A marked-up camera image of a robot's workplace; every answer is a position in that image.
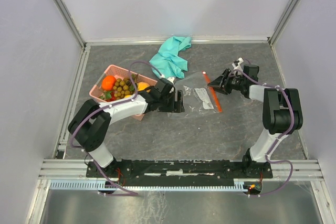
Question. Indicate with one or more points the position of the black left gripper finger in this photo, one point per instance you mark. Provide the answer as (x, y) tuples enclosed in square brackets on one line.
[(176, 108), (179, 96)]

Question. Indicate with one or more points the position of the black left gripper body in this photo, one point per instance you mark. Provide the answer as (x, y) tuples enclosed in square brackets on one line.
[(167, 103)]

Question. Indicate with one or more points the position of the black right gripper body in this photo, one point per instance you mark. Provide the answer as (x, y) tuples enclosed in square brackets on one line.
[(233, 83)]

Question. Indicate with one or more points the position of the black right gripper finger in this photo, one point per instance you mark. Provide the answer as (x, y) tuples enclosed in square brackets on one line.
[(219, 81), (219, 89)]

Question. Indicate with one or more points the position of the clear zip top bag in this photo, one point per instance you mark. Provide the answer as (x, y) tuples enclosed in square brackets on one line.
[(197, 97)]

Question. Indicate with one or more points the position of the yellow orange peach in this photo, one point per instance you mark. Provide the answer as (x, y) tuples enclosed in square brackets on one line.
[(143, 86)]

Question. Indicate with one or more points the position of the orange tangerine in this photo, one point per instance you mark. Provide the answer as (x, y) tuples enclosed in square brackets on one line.
[(108, 83)]

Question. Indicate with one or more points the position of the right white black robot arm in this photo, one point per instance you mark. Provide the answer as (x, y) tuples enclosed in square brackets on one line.
[(281, 113)]

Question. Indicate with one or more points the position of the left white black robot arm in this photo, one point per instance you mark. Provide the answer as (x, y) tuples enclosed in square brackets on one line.
[(89, 126)]

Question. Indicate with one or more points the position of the teal cloth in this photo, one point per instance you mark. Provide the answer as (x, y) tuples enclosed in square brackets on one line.
[(167, 61)]

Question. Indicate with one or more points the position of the longan bunch with leaves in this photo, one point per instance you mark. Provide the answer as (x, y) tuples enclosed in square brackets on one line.
[(124, 87)]

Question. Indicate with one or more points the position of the pink plastic basket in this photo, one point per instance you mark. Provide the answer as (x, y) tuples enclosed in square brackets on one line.
[(118, 72)]

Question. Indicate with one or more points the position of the red strawberry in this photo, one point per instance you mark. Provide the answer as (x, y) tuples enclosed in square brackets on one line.
[(108, 96)]

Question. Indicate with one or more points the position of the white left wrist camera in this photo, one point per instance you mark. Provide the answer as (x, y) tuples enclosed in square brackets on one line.
[(170, 79)]

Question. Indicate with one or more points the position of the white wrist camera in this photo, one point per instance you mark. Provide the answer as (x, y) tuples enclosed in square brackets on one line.
[(237, 64), (170, 79)]

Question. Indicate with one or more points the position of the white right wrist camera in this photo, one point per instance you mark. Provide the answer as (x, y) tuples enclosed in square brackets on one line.
[(237, 64)]

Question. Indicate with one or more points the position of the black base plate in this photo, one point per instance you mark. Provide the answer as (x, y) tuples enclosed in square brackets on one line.
[(145, 173)]

